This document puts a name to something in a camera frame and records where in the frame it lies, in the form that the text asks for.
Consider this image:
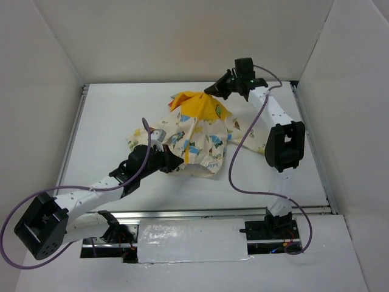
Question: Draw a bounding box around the white foil covered panel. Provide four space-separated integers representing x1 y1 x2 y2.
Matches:
137 218 249 263

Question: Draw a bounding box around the yellow hooded printed child jacket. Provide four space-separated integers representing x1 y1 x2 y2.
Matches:
126 90 276 179

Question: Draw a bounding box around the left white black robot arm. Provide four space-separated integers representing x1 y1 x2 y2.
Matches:
14 145 184 260

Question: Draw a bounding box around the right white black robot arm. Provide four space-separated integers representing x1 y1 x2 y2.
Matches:
205 57 305 239

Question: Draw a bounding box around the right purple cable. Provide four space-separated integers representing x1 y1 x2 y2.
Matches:
227 64 314 255

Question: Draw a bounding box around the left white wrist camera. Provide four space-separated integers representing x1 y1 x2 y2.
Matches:
151 129 167 143

